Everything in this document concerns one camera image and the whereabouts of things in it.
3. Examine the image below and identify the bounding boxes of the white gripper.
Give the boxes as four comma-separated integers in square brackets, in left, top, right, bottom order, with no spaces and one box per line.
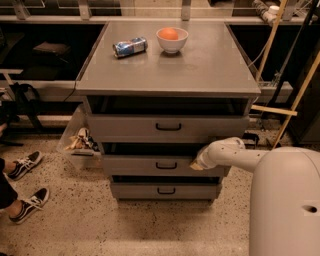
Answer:
[190,146,217,171]

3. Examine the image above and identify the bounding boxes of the grey drawer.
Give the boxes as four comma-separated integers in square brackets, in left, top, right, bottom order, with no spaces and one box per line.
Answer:
[102,155,229,177]
[87,114,249,143]
[110,183,222,200]

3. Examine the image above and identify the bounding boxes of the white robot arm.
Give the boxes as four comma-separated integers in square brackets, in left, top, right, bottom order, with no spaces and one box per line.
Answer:
[190,137,320,256]

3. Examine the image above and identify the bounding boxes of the grey bottom drawer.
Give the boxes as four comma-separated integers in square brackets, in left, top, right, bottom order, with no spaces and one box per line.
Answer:
[110,183,222,200]

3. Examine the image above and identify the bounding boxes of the grey drawer cabinet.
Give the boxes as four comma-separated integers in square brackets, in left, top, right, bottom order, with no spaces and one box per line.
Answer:
[76,21,260,186]

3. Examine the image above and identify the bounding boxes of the grey top drawer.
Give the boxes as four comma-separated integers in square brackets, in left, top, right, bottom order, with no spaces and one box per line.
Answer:
[87,114,249,143]

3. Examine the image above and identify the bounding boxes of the black clamp on floor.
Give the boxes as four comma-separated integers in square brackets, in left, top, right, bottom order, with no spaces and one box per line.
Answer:
[242,132,260,149]

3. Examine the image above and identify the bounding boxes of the clear plastic storage bin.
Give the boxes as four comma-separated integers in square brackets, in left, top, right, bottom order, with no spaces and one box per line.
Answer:
[57,104,102,169]

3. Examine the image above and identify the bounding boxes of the white ceramic bowl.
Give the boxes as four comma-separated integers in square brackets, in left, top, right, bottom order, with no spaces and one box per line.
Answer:
[156,27,189,54]

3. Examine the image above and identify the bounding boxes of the crushed blue soda can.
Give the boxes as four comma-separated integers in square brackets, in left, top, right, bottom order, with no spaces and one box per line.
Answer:
[113,37,148,58]

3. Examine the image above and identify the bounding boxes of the orange fruit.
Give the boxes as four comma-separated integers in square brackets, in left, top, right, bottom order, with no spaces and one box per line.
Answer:
[158,27,179,40]

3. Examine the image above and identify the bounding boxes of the black white sneaker near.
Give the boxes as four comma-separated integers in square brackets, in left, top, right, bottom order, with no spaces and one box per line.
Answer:
[9,188,50,224]

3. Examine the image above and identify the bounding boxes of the black white sneaker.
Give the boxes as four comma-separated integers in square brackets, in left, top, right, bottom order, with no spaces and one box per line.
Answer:
[7,151,42,181]
[9,188,50,224]

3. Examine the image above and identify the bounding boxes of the black white sneaker far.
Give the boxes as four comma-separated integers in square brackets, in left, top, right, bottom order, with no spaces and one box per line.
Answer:
[7,151,42,181]

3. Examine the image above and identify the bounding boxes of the dark box on shelf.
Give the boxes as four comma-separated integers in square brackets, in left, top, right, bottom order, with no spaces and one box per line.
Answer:
[32,42,71,56]

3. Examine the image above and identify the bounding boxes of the person leg dark trousers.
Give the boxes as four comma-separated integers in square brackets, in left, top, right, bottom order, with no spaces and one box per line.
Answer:
[0,158,18,209]

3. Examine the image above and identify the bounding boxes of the wooden easel frame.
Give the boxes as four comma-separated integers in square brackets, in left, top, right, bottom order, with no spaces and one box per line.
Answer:
[250,0,320,149]

